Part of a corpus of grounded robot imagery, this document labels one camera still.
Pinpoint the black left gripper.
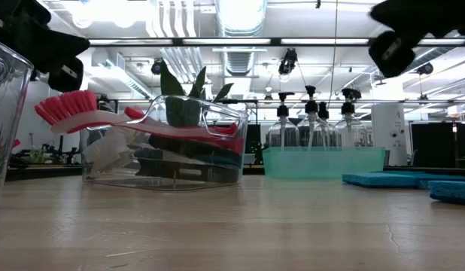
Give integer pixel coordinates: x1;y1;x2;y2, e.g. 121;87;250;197
0;0;91;93

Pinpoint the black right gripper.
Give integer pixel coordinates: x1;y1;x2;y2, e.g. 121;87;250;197
369;0;465;78

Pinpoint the clear pump bottle black top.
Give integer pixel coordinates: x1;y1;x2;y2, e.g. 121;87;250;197
296;84;327;150
317;100;337;148
267;91;300;150
332;87;369;149

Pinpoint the dark blue sponge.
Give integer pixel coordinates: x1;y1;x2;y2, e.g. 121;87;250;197
416;173;465;190

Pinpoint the light blue packet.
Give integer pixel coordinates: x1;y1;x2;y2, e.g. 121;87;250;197
341;172;420;189

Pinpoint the light blue sponge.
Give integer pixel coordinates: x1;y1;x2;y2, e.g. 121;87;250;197
429;180;465;207

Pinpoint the clear plastic bin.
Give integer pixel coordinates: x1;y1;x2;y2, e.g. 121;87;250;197
0;36;35;209

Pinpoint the cluttered background workbench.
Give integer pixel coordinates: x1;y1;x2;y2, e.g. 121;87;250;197
6;131;83;169

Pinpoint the white square column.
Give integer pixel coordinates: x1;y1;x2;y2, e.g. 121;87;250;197
370;103;409;166

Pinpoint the snake plant in white pot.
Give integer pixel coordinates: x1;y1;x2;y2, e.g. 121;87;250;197
159;59;235;128

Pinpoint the black partition panel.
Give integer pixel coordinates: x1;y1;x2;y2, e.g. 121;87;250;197
409;120;465;169

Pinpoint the translucent green plastic tray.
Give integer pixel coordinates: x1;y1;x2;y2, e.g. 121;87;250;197
261;145;387;181

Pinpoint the clear plastic bag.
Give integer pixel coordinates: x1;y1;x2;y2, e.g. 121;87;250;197
81;94;250;192

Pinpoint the silver ventilation duct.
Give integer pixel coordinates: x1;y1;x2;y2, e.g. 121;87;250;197
215;0;269;76

